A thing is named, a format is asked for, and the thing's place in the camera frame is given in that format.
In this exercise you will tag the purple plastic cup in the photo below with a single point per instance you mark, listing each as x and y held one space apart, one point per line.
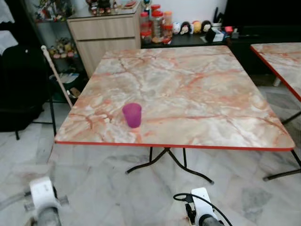
132 116

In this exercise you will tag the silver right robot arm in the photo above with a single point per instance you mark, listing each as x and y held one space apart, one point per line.
210 221

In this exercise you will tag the black tv console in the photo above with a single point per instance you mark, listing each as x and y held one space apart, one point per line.
244 52

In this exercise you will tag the black television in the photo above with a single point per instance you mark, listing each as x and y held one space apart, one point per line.
263 12

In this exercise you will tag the small red box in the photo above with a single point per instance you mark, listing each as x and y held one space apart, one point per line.
229 30

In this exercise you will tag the white and black small box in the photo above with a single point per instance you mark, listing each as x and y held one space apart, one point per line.
215 36

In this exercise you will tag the black hair figurine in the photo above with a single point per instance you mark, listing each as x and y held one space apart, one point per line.
206 26
186 28

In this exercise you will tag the yellow figurine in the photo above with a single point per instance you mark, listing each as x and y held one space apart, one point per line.
196 27

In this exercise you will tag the white figurine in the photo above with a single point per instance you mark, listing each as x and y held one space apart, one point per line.
176 28

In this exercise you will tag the orange lid jar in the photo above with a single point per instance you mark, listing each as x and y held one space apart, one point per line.
168 26

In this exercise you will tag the wooden drawer cabinet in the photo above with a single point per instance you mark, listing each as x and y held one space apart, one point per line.
103 33

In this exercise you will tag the colourful toy figures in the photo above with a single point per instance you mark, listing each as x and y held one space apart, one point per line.
63 48

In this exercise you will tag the wooden broom stick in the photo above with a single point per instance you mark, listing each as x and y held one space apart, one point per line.
56 75

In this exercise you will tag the black glass display shelf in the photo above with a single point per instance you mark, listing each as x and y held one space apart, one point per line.
40 28

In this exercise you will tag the black chair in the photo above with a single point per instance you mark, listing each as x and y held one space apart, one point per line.
21 89

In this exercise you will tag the white lace cloth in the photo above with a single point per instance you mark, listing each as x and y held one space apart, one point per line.
5 42

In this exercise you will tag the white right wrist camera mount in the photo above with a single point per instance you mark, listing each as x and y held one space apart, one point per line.
202 200

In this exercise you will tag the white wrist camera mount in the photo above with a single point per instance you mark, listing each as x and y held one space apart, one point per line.
202 200
42 190

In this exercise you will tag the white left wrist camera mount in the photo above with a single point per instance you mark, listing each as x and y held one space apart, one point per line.
42 190

